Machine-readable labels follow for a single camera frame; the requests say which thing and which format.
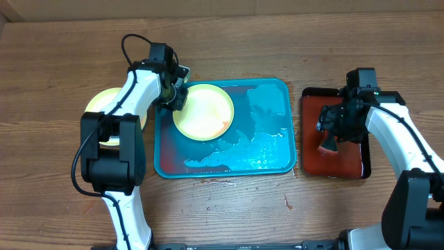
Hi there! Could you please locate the yellow plate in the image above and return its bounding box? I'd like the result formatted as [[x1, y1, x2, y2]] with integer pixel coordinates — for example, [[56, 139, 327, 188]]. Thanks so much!
[[173, 84, 234, 141], [85, 87, 148, 147]]

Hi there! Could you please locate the black tray with red water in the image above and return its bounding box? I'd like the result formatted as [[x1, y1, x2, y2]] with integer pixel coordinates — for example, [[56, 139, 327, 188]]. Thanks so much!
[[300, 87, 371, 179]]

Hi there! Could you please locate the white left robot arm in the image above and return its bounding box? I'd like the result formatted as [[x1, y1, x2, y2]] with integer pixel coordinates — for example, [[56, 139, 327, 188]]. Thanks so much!
[[71, 43, 189, 249]]

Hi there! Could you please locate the cardboard back panel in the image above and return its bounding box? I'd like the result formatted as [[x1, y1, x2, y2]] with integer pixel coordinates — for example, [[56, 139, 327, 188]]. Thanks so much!
[[1, 0, 443, 22]]

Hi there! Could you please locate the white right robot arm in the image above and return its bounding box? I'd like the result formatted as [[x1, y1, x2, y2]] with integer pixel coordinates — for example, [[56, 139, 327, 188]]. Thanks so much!
[[316, 68, 443, 249]]

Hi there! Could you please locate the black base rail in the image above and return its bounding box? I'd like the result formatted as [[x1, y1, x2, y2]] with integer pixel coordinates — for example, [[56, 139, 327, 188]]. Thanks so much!
[[148, 239, 347, 250]]

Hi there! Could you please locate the orange sponge with green pad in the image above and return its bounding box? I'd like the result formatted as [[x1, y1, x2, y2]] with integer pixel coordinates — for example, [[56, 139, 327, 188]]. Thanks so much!
[[318, 133, 339, 154]]

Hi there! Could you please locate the teal plastic tray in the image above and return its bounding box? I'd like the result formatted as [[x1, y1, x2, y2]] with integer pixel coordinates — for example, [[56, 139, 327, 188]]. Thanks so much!
[[153, 78, 297, 178]]

